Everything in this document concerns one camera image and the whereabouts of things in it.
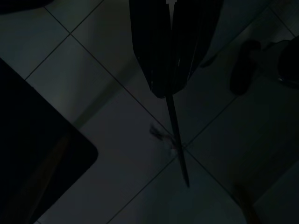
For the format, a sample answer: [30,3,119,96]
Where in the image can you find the black floor mat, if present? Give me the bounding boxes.
[0,57,99,224]

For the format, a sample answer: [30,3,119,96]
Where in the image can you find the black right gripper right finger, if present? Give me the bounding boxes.
[172,0,224,94]

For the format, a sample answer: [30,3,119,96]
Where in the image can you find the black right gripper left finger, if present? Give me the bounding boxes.
[129,0,175,99]

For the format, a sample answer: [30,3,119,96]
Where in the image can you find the thin black strap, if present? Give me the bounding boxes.
[165,92,191,189]

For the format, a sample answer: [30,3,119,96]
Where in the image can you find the black shoe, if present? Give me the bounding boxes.
[229,39,262,96]

